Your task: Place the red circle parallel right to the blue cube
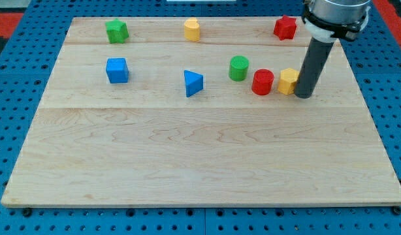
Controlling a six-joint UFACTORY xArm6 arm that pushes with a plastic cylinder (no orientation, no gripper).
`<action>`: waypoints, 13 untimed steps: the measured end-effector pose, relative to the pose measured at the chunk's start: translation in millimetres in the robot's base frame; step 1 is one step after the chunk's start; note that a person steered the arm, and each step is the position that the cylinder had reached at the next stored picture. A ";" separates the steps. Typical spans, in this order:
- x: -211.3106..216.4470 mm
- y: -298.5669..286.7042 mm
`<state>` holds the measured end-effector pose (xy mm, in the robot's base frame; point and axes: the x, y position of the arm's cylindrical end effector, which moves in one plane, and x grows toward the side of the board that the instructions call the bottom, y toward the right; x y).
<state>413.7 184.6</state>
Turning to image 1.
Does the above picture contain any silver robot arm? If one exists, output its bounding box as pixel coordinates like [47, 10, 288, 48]
[302, 0, 371, 43]

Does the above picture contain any green cylinder block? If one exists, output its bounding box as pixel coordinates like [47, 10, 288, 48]
[229, 55, 249, 82]

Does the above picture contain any light wooden board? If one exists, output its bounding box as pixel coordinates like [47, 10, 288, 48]
[1, 17, 401, 208]

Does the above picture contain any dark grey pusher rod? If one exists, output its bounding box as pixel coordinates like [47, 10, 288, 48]
[294, 37, 334, 99]

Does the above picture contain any yellow hexagon block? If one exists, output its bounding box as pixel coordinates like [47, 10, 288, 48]
[277, 68, 299, 95]

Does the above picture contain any red cylinder block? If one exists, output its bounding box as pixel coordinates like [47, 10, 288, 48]
[251, 69, 274, 95]

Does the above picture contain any blue cube block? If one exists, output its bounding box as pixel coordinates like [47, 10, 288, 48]
[105, 57, 129, 84]

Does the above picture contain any blue triangle block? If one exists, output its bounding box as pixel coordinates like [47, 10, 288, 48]
[184, 70, 204, 97]

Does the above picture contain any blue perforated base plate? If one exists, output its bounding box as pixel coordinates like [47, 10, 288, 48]
[0, 1, 401, 234]

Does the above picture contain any green star block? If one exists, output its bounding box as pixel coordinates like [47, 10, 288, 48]
[105, 19, 129, 44]

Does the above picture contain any red star block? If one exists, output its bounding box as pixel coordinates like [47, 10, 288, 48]
[273, 15, 297, 40]

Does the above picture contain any yellow heart block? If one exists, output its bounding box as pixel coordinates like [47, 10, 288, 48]
[184, 17, 201, 42]

